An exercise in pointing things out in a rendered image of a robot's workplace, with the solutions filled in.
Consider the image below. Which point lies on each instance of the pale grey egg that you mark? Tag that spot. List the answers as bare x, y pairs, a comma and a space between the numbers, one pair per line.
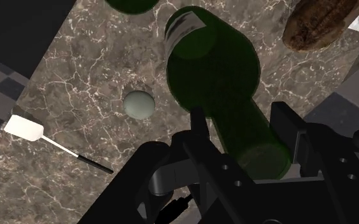
139, 104

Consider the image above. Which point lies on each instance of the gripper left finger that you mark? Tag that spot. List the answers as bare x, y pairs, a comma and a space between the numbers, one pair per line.
154, 173

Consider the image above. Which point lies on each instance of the dark green round bottle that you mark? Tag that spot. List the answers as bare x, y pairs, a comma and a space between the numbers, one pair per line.
132, 5

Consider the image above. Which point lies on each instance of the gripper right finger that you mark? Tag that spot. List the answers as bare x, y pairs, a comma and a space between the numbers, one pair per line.
322, 145

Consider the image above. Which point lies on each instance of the brown bread loaf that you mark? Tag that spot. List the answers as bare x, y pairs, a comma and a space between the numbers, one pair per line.
316, 23

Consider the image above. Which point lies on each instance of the dark green wine bottle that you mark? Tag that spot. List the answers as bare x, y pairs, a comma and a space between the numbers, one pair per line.
216, 83

